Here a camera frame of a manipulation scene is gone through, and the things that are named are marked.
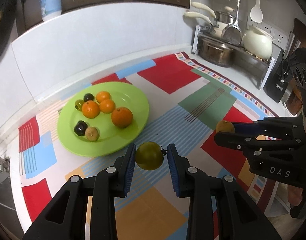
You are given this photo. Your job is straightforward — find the dark plum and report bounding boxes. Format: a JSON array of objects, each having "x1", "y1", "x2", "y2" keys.
[
  {"x1": 73, "y1": 120, "x2": 88, "y2": 137},
  {"x1": 83, "y1": 93, "x2": 94, "y2": 102}
]

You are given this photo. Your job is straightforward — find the small yellow green fruit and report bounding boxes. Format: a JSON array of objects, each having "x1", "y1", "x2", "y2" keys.
[{"x1": 74, "y1": 99, "x2": 84, "y2": 112}]

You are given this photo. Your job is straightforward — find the small orange tangerine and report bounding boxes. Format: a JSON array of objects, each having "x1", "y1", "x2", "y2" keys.
[{"x1": 96, "y1": 91, "x2": 111, "y2": 103}]

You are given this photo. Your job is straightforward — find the green plate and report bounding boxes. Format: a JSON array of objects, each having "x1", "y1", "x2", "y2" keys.
[{"x1": 57, "y1": 82, "x2": 150, "y2": 157}]

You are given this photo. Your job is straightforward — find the dish rack shelf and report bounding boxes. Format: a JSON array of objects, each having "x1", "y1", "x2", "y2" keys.
[{"x1": 192, "y1": 25, "x2": 275, "y2": 90}]

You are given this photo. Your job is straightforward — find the steel cooking pot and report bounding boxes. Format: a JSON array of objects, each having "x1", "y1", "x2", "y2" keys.
[{"x1": 199, "y1": 37, "x2": 235, "y2": 68}]

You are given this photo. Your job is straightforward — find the black frying pan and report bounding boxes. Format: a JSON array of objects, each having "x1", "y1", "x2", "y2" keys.
[{"x1": 0, "y1": 0, "x2": 17, "y2": 56}]

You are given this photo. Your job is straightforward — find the green yellow round fruit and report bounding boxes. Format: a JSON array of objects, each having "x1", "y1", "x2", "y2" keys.
[{"x1": 135, "y1": 141, "x2": 166, "y2": 171}]

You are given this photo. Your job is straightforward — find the chrome kitchen faucet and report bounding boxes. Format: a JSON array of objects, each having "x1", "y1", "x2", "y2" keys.
[{"x1": 0, "y1": 156, "x2": 10, "y2": 172}]

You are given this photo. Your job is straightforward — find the right hand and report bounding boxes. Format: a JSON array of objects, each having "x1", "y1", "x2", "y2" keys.
[{"x1": 287, "y1": 185, "x2": 303, "y2": 206}]

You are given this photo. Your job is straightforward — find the cream pan handle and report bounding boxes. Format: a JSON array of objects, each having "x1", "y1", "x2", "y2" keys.
[
  {"x1": 191, "y1": 2, "x2": 216, "y2": 18},
  {"x1": 184, "y1": 11, "x2": 211, "y2": 24}
]

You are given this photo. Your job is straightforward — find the brownish small fruit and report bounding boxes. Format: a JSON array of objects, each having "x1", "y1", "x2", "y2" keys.
[{"x1": 85, "y1": 127, "x2": 100, "y2": 142}]

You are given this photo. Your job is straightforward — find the black knife block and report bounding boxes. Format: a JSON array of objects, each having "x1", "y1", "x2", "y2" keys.
[{"x1": 263, "y1": 51, "x2": 293, "y2": 103}]

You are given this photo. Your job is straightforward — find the large orange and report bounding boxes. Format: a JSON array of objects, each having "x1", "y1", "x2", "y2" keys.
[{"x1": 111, "y1": 107, "x2": 133, "y2": 128}]

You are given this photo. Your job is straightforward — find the steel skimmer ladle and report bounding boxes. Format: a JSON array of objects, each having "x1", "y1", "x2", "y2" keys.
[{"x1": 222, "y1": 0, "x2": 242, "y2": 46}]

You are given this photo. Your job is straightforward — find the white rice paddle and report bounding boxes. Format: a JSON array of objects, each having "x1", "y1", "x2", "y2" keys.
[{"x1": 250, "y1": 0, "x2": 263, "y2": 23}]

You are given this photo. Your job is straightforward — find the white round kettle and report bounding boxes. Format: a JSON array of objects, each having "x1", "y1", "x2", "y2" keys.
[{"x1": 242, "y1": 26, "x2": 273, "y2": 60}]

